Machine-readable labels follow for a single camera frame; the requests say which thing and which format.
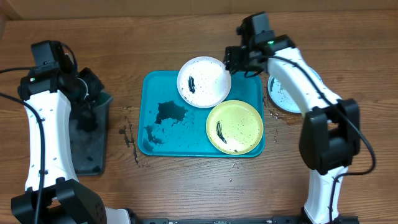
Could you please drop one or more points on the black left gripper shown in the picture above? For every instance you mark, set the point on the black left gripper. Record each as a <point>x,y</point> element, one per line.
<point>97,84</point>

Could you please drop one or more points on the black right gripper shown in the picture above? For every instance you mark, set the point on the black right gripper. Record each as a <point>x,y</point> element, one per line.
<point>232,59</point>

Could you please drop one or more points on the white plate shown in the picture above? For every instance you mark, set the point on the white plate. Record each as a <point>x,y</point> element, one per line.
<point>203,82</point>

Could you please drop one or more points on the light blue plate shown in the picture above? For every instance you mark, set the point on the light blue plate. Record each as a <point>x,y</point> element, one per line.
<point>283,96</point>

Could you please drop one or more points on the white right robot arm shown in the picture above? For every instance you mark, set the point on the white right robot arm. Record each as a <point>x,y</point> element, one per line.
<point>331,143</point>

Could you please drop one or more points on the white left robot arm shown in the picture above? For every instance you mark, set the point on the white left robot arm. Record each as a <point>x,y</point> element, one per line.
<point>68,113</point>

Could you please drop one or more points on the black water tray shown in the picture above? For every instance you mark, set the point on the black water tray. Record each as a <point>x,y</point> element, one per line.
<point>88,128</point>

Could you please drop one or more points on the blue plastic tray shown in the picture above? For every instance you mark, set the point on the blue plastic tray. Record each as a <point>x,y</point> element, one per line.
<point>169,126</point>

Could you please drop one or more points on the yellow-rimmed plate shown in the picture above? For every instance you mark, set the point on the yellow-rimmed plate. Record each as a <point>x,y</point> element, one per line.
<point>234,127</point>

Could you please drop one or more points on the cardboard backdrop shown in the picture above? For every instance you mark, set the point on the cardboard backdrop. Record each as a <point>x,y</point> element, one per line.
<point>68,9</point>

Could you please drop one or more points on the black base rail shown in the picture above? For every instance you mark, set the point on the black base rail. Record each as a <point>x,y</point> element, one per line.
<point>273,220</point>

